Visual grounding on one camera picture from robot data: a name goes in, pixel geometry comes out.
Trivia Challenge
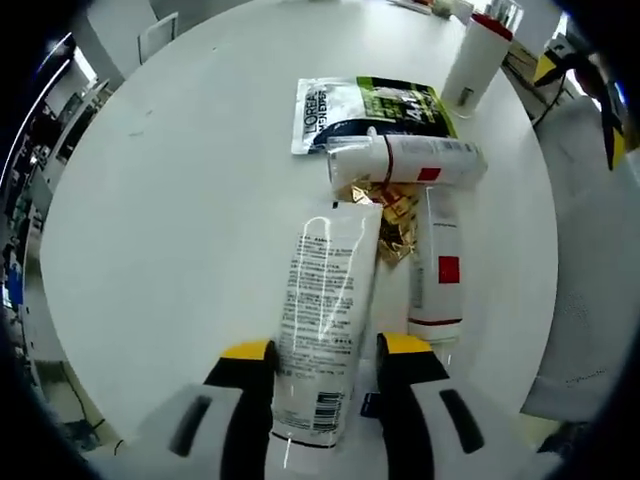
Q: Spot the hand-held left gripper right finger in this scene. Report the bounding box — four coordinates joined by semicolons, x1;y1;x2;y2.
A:
374;332;539;480

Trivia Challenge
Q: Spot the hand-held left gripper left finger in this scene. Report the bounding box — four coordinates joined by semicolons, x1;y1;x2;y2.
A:
134;338;277;480

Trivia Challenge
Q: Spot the white skincare bottle red collar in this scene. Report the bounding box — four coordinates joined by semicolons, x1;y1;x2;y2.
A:
438;12;515;109

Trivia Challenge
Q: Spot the white skincare bottle red square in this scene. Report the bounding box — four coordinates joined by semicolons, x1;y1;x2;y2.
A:
325;127;489;194
405;183;467;345

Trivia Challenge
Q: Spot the white skincare tube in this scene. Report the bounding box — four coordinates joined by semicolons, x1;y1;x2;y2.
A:
264;198;385;480

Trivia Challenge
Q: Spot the gold foil skincare sachet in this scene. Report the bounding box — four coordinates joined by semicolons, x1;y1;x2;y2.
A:
333;182;426;269

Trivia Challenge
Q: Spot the green and navy skincare sachet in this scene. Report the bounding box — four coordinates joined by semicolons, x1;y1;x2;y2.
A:
290;74;460;157

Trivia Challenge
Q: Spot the grey mesh office chair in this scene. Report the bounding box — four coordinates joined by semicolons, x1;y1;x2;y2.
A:
519;94;640;441

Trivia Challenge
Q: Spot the white office chair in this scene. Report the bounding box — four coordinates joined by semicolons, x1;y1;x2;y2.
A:
137;12;180;65

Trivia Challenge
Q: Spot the black cable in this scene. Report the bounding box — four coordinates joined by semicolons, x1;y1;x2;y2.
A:
532;69;576;124

